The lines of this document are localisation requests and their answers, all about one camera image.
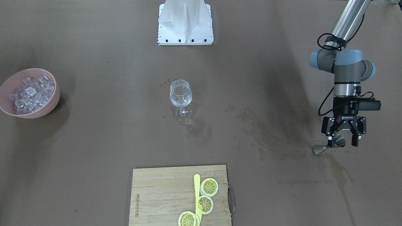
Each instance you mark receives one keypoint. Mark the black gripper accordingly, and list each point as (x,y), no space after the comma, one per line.
(344,110)

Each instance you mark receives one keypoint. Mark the steel jigger measuring cup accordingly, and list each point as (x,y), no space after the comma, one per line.
(338,141)

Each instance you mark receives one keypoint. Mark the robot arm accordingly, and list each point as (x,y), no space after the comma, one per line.
(349,70)

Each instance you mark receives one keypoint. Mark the clear wine glass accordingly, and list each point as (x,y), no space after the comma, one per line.
(181,96)

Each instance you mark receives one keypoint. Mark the clear ice cubes pile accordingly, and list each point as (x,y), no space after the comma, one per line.
(32,94)

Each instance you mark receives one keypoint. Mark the lemon slice upper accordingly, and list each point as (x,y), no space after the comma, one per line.
(209,187)

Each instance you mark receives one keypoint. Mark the lemon slice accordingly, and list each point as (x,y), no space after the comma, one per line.
(209,187)
(204,205)
(188,218)

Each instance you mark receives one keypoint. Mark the yellow plastic knife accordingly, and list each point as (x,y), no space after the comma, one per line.
(197,182)

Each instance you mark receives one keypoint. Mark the lemon slice middle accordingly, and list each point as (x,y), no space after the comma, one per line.
(204,205)

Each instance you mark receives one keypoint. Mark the lemon slice lower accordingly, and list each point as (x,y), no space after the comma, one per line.
(188,218)

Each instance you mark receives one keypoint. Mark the bamboo cutting board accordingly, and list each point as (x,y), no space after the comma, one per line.
(160,195)

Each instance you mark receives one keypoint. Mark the pink bowl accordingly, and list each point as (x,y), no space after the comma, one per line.
(13,82)

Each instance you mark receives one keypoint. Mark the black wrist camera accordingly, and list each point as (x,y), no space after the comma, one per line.
(369,104)

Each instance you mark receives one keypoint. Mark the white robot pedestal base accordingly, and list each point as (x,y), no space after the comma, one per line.
(185,22)

